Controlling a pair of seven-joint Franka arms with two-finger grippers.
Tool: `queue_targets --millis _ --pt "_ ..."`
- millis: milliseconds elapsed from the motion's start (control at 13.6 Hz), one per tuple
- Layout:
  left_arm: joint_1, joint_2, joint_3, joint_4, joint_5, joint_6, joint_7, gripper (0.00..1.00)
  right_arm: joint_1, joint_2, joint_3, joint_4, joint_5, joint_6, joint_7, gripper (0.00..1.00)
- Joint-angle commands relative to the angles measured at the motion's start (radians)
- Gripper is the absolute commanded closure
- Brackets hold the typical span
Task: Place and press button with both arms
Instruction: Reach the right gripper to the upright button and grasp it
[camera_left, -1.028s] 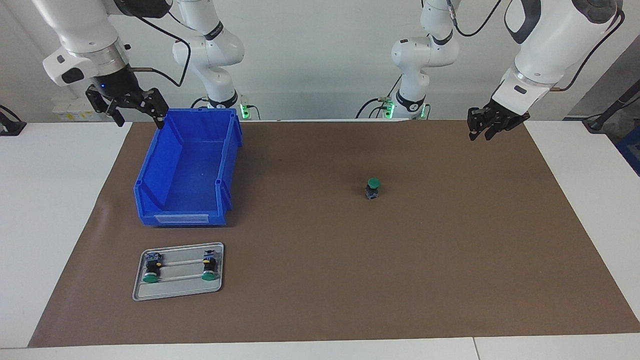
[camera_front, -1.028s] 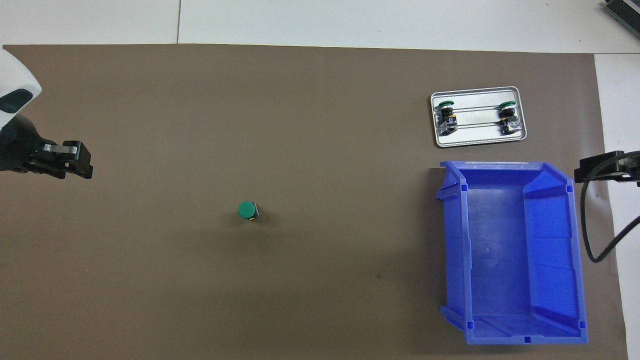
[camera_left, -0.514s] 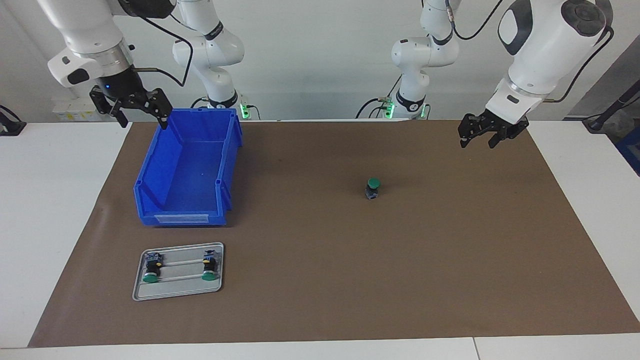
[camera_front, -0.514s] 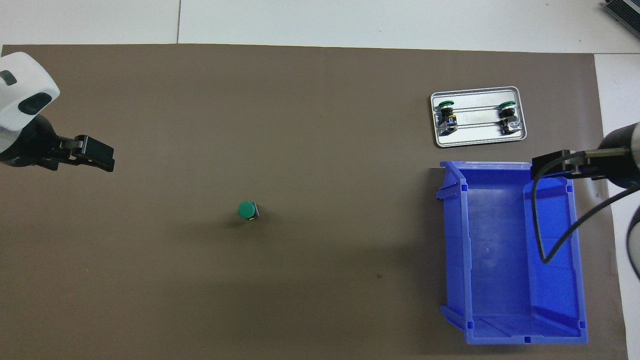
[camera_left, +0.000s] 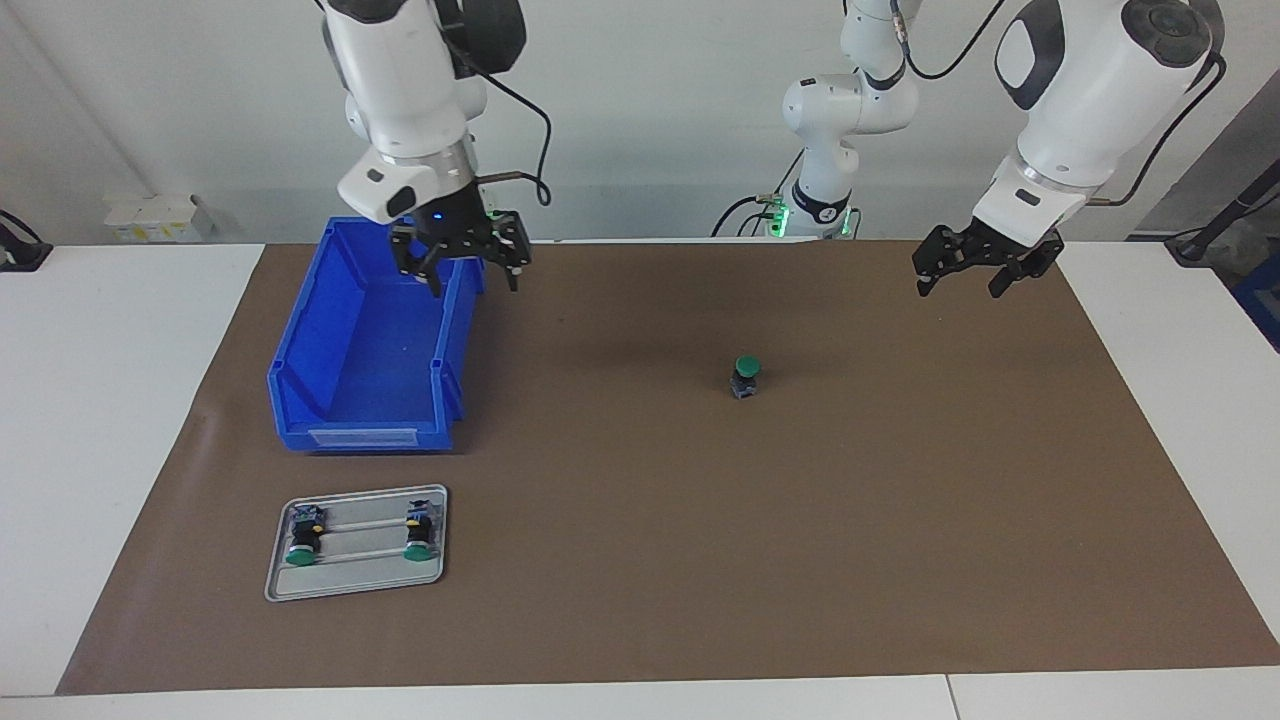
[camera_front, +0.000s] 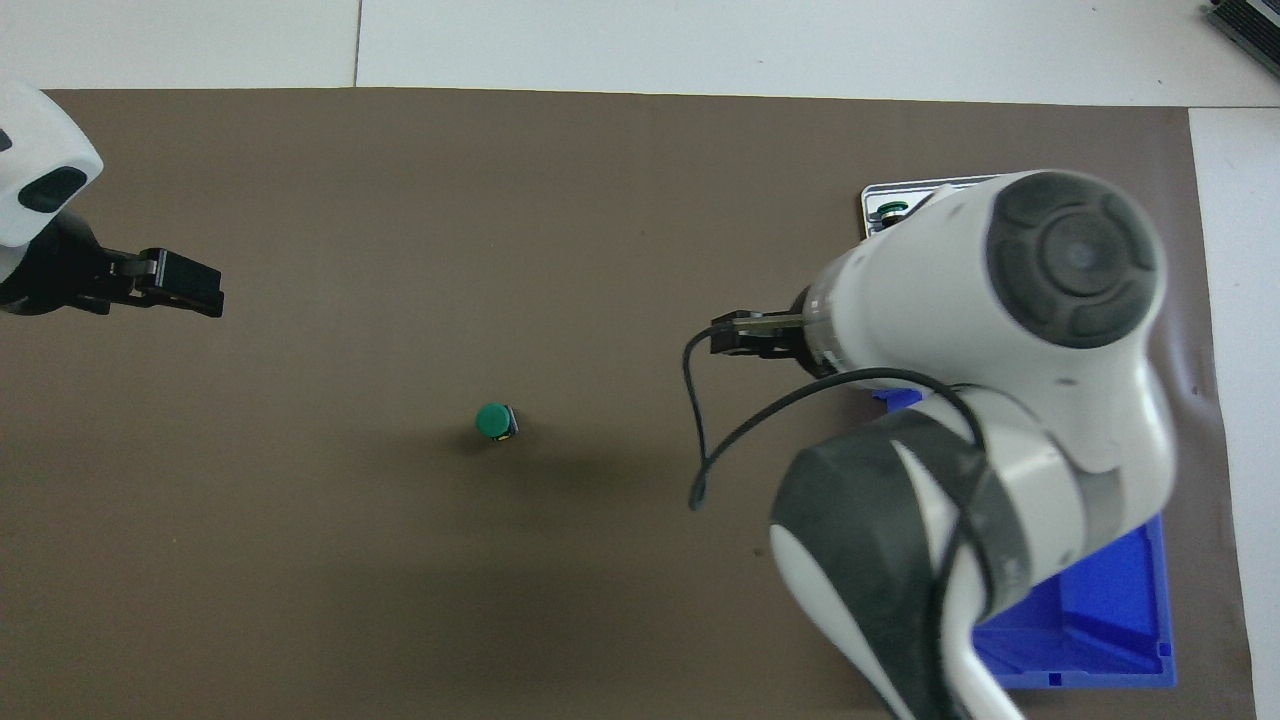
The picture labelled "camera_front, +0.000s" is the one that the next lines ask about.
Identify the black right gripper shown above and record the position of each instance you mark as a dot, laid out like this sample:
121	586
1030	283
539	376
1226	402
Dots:
812	345

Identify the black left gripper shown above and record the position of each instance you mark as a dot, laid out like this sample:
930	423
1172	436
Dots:
50	275

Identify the green push button switch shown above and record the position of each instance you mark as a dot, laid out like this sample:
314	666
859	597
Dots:
890	211
492	420

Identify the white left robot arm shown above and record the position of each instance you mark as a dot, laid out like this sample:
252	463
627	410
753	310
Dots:
40	140

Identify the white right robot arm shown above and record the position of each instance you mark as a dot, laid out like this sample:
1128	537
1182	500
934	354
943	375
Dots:
950	330

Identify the grey metal tray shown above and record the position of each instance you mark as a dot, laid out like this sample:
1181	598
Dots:
900	192

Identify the brown table mat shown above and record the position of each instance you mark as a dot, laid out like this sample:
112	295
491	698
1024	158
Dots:
350	560

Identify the blue plastic storage bin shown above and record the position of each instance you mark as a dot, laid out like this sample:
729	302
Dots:
1100	620

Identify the grey ribbed device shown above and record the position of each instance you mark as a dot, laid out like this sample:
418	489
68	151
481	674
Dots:
1250	22

